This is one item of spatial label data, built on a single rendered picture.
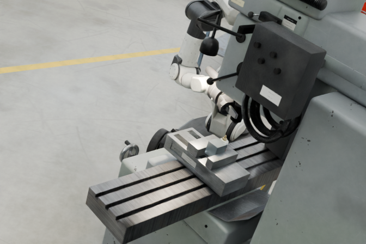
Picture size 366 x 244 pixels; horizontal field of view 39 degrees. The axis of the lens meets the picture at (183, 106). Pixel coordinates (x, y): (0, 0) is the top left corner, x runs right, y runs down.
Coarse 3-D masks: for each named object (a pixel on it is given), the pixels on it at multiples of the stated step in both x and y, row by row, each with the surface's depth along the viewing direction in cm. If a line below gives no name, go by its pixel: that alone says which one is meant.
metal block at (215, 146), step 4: (212, 140) 206; (216, 140) 207; (220, 140) 208; (208, 144) 206; (212, 144) 204; (216, 144) 204; (220, 144) 205; (224, 144) 206; (208, 148) 206; (212, 148) 204; (216, 148) 203; (220, 148) 204; (224, 148) 206; (208, 152) 207; (212, 152) 205; (216, 152) 204; (220, 152) 206
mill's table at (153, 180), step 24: (240, 144) 237; (168, 168) 207; (264, 168) 225; (96, 192) 184; (120, 192) 187; (144, 192) 191; (168, 192) 194; (192, 192) 198; (240, 192) 216; (120, 216) 177; (144, 216) 179; (168, 216) 187; (120, 240) 176
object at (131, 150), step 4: (128, 144) 259; (132, 144) 259; (124, 148) 257; (128, 148) 257; (132, 148) 260; (136, 148) 261; (120, 152) 257; (124, 152) 257; (128, 152) 260; (132, 152) 262; (136, 152) 264; (120, 156) 257; (124, 156) 260; (128, 156) 261; (120, 160) 259
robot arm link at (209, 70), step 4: (208, 68) 218; (212, 68) 218; (208, 72) 218; (212, 72) 216; (216, 72) 215; (208, 76) 220; (212, 76) 215; (216, 76) 213; (212, 84) 214; (208, 88) 216; (212, 88) 212; (204, 92) 220; (208, 92) 214
